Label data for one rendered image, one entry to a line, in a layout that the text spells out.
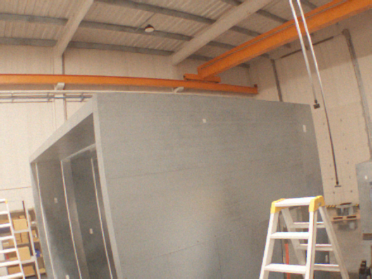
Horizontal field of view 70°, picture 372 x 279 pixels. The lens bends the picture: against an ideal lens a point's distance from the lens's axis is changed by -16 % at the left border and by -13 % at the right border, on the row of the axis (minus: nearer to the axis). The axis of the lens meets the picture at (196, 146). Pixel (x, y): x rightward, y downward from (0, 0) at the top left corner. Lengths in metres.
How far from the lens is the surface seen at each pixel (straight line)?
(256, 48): 11.58
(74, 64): 11.58
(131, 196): 1.99
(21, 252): 6.34
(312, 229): 2.10
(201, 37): 12.05
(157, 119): 2.15
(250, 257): 2.71
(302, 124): 3.52
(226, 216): 2.46
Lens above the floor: 2.63
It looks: 4 degrees up
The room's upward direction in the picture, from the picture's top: 8 degrees counter-clockwise
